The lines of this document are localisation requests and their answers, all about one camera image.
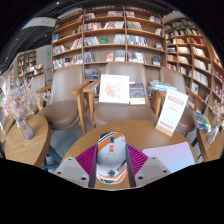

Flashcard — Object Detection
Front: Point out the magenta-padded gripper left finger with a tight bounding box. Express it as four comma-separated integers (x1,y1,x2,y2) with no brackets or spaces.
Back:
53,143,98,189

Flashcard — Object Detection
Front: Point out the beige wooden-armed armchair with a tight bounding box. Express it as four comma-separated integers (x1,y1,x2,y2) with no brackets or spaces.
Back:
83,62,158,129
151,67,198,136
35,64,90,135

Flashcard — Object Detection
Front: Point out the distant wooden bookshelf unit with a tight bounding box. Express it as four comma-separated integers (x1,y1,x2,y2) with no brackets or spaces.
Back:
16,50,44,83

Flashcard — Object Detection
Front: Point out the angled wooden bookshelf unit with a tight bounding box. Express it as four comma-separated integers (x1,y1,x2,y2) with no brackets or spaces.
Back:
163,18,224,118

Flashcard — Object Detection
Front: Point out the stack of colourful books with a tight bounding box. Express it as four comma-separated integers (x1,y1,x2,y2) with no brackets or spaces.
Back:
194,110,212,133

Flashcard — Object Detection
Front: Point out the wide wooden bookshelf unit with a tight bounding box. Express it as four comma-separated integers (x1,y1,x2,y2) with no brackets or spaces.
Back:
50,5,167,81

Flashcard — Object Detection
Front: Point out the pale blue pink mouse pad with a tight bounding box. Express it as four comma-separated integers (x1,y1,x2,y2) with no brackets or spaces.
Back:
142,141,196,174

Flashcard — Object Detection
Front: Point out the glass vase with pink flowers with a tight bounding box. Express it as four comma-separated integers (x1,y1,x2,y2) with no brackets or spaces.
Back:
1,78,51,141

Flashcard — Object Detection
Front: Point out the white red standing table sign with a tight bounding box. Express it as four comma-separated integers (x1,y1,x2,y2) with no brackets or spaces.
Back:
154,87,189,138

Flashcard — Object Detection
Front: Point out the stack of light blue books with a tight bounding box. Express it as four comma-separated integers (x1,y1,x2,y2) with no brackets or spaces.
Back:
149,79,178,93

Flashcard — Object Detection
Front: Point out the white framed red-print picture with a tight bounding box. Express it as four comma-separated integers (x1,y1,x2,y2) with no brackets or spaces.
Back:
98,73,131,105

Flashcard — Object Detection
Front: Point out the white orange patterned computer mouse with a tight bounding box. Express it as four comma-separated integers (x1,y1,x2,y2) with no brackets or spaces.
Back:
95,131,129,185

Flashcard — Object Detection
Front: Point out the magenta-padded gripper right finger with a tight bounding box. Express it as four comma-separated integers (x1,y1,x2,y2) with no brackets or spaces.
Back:
125,143,172,189

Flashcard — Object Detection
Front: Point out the dark cover book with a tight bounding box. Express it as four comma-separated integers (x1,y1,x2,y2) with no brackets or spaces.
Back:
129,83,146,106

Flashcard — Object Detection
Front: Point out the white hanging ceiling sign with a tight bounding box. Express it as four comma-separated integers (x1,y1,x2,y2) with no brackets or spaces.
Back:
22,16,57,29

